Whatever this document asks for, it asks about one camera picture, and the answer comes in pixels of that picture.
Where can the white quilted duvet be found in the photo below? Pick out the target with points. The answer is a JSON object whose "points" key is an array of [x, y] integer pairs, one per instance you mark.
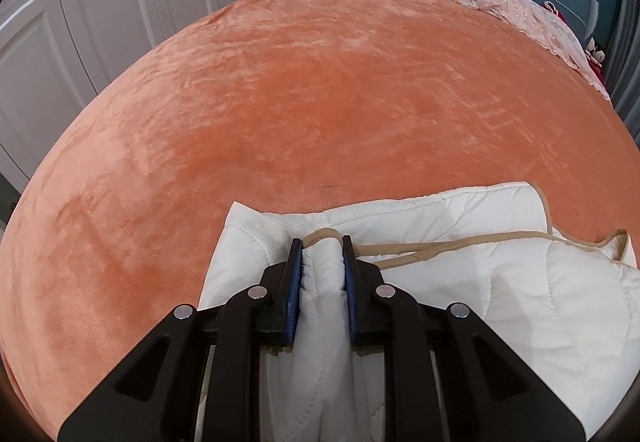
{"points": [[568, 308]]}

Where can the grey blue curtain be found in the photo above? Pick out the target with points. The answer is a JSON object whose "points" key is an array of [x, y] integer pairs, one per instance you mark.
{"points": [[622, 67]]}

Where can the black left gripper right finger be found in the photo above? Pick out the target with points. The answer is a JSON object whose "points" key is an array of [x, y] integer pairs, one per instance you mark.
{"points": [[448, 376]]}

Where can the red white plush toy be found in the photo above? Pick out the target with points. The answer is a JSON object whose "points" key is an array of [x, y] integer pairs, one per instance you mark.
{"points": [[595, 56]]}

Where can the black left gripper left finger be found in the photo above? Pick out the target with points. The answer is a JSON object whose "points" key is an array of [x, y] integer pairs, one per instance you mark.
{"points": [[195, 376]]}

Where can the orange plush bed blanket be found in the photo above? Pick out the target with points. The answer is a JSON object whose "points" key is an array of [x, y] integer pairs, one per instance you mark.
{"points": [[288, 106]]}

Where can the white panelled wardrobe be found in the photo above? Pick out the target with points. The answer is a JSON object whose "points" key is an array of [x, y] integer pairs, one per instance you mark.
{"points": [[58, 55]]}

